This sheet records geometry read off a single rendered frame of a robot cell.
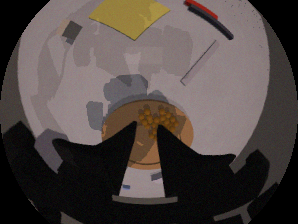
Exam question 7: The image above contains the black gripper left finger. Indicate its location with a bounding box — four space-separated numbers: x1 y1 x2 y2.
52 121 137 196

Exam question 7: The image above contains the orange round board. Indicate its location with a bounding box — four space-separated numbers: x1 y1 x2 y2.
101 99 194 171

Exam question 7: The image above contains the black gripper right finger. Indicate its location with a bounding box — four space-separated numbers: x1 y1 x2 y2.
157 125 237 197

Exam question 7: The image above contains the small blue cube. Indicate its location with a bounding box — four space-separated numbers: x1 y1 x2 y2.
122 185 130 190

